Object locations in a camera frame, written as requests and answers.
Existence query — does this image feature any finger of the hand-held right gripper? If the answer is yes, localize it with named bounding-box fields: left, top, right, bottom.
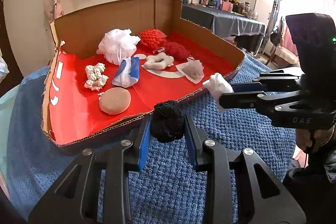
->
left=231, top=68, right=305, bottom=93
left=218, top=91, right=305, bottom=110

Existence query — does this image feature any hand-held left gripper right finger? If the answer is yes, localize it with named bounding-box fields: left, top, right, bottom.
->
left=184, top=114, right=307, bottom=224

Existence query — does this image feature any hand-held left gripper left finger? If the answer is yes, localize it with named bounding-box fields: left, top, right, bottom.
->
left=28, top=115, right=153, bottom=224

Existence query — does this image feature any white cloth roll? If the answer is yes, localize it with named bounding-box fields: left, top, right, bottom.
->
left=203, top=72, right=235, bottom=114

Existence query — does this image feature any black knitted pouch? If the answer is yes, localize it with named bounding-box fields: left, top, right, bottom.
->
left=150, top=100, right=185, bottom=143

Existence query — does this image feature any red-lined cardboard box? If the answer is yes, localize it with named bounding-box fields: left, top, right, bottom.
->
left=42, top=0, right=246, bottom=148

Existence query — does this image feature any blue and white packet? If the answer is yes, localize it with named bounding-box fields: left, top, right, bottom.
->
left=112, top=57, right=141, bottom=88

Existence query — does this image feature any red knitted pouch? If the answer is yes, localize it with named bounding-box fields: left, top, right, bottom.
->
left=153, top=42, right=193, bottom=62

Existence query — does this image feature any cream white scrunchie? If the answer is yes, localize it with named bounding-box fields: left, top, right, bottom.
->
left=84, top=63, right=109, bottom=91

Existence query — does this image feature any person's right forearm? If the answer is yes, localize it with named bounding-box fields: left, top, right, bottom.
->
left=282, top=135, right=336, bottom=224

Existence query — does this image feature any person's right hand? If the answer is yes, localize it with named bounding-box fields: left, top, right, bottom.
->
left=295, top=130, right=313, bottom=153

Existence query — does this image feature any blue waffle blanket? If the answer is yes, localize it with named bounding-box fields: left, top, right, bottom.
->
left=7, top=53, right=297, bottom=224

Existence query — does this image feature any wooden chair pink cushion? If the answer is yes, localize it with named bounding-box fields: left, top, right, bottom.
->
left=269, top=17, right=300, bottom=65

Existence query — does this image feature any tan round sponge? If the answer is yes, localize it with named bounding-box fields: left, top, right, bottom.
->
left=99, top=87, right=131, bottom=115

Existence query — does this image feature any brown-filled sachet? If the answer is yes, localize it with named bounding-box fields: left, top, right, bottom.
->
left=175, top=60, right=204, bottom=84

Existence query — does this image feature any dark grey cloth table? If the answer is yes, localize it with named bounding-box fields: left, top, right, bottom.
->
left=181, top=4, right=266, bottom=54

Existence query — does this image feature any white fluffy scrunchie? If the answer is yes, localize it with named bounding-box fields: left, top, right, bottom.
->
left=143, top=53, right=174, bottom=70

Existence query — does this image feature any row of cosmetic bottles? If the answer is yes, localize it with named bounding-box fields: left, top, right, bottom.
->
left=161, top=0, right=259, bottom=18

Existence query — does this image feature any white mesh bath sponge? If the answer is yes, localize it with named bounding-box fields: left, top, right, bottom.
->
left=96, top=28, right=141, bottom=65

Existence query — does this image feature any orange crochet pouch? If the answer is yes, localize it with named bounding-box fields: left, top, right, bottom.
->
left=138, top=29, right=168, bottom=50

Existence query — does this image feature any pale pink plush toy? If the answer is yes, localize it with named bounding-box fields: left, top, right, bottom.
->
left=45, top=0, right=65, bottom=22

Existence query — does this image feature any clear plastic bag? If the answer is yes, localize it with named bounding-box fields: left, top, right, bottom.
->
left=0, top=56, right=9, bottom=80

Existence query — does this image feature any dark brown door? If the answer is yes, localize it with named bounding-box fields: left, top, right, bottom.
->
left=0, top=0, right=25, bottom=94

